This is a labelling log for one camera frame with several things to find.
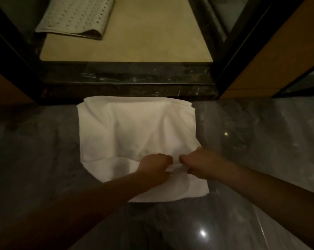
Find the person's right forearm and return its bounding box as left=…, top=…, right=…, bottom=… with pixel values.
left=219, top=160, right=314, bottom=250

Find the white towel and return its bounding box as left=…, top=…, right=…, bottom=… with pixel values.
left=76, top=95, right=209, bottom=203

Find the person's left forearm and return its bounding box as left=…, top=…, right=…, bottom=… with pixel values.
left=0, top=171, right=152, bottom=250

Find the black door frame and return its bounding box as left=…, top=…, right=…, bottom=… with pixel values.
left=0, top=0, right=314, bottom=106

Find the black marble threshold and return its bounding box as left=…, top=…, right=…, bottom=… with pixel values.
left=38, top=61, right=219, bottom=101

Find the perforated white bath mat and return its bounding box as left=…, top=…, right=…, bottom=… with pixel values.
left=35, top=0, right=116, bottom=41

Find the person's left hand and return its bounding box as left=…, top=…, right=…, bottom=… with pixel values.
left=135, top=153, right=174, bottom=188

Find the person's right hand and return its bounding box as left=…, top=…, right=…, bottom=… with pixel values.
left=179, top=146, right=225, bottom=181

